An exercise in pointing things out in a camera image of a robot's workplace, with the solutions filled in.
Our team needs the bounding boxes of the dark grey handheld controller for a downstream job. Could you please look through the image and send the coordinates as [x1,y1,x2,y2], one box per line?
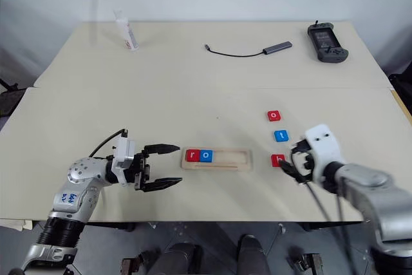
[306,19,350,64]

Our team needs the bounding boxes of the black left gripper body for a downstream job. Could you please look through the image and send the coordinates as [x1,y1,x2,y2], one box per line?
[124,149,151,192]

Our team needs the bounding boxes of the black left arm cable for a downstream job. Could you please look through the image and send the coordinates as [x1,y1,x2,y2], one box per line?
[88,129,129,158]

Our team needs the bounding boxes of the dark rounded shape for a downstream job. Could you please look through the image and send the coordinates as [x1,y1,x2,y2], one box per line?
[237,234,272,275]
[162,242,204,275]

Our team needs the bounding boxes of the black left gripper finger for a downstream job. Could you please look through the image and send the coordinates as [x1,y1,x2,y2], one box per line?
[142,176,183,194]
[143,143,181,156]

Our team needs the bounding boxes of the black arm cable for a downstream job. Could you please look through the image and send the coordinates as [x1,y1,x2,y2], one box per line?
[88,129,129,158]
[301,180,358,275]

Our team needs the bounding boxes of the white squeeze tube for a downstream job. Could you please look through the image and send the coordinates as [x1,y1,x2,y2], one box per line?
[113,8,140,52]

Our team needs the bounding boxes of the black table foot bracket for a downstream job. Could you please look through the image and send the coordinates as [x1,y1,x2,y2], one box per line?
[120,247,162,275]
[287,248,323,275]

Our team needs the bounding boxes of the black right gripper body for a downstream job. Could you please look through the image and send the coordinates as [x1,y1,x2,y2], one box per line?
[298,146,316,183]

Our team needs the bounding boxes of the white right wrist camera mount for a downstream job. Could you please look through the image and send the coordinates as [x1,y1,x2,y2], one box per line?
[303,124,348,186]

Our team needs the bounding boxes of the blue letter t block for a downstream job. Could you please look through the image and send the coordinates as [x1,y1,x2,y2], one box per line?
[273,129,290,143]

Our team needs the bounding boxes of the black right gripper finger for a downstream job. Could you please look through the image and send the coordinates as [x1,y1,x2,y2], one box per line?
[277,159,309,186]
[290,138,310,154]

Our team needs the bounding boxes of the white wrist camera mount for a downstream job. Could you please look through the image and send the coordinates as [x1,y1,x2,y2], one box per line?
[303,124,348,186]
[111,136,136,187]

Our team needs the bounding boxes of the red letter b block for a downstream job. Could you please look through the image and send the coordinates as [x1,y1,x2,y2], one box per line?
[270,153,288,168]

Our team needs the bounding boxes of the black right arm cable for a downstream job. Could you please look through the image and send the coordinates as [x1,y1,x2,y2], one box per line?
[301,180,358,275]

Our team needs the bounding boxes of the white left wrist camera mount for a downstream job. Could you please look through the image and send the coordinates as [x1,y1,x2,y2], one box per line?
[111,136,136,187]

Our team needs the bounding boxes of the grey usb hub with cable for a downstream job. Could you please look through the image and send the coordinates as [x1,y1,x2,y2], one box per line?
[203,41,294,59]

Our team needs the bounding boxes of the wooden letter tray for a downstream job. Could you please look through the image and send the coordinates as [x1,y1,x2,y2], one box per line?
[180,147,254,171]

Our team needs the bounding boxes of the black equipment beside table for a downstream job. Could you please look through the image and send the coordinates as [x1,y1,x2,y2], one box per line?
[0,77,28,119]
[388,71,412,112]

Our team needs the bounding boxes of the pale paper sheets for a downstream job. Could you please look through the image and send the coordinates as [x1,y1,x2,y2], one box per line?
[0,218,34,231]

